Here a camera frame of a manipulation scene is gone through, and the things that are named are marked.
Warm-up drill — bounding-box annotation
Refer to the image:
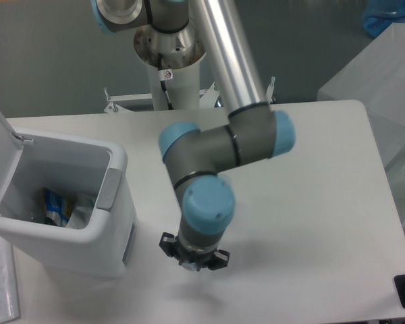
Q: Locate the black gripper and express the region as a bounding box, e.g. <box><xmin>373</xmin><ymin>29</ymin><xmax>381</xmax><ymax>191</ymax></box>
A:
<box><xmin>159</xmin><ymin>232</ymin><xmax>230</xmax><ymax>271</ymax></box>

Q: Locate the crushed clear plastic bottle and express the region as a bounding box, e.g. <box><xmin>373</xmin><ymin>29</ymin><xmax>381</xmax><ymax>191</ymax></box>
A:
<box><xmin>182</xmin><ymin>261</ymin><xmax>198</xmax><ymax>271</ymax></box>

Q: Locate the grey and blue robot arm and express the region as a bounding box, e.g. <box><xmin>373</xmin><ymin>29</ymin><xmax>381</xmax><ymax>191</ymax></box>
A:
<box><xmin>92</xmin><ymin>1</ymin><xmax>295</xmax><ymax>271</ymax></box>

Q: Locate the white trash can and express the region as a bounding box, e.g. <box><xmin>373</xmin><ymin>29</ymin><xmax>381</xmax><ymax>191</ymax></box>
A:
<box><xmin>0</xmin><ymin>128</ymin><xmax>136</xmax><ymax>278</ymax></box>

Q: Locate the blue snack bag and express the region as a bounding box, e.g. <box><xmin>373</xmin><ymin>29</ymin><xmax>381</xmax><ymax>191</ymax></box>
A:
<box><xmin>42</xmin><ymin>188</ymin><xmax>75</xmax><ymax>227</ymax></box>

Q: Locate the clear plastic sheet notebook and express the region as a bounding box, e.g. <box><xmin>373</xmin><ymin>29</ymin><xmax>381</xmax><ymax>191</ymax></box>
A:
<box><xmin>0</xmin><ymin>237</ymin><xmax>20</xmax><ymax>323</ymax></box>

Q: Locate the blue plastic bag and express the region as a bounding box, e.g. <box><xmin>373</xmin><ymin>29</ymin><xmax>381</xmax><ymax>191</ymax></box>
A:
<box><xmin>362</xmin><ymin>0</ymin><xmax>405</xmax><ymax>38</ymax></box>

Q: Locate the white pedestal base frame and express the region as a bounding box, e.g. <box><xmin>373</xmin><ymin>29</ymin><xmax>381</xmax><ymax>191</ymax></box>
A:
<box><xmin>103</xmin><ymin>76</ymin><xmax>277</xmax><ymax>114</ymax></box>

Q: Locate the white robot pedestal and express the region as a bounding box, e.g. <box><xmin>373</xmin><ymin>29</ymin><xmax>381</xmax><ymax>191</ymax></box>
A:
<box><xmin>146</xmin><ymin>63</ymin><xmax>200</xmax><ymax>111</ymax></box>

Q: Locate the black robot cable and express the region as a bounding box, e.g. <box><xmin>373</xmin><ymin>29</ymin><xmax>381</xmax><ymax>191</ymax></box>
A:
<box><xmin>157</xmin><ymin>52</ymin><xmax>175</xmax><ymax>111</ymax></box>

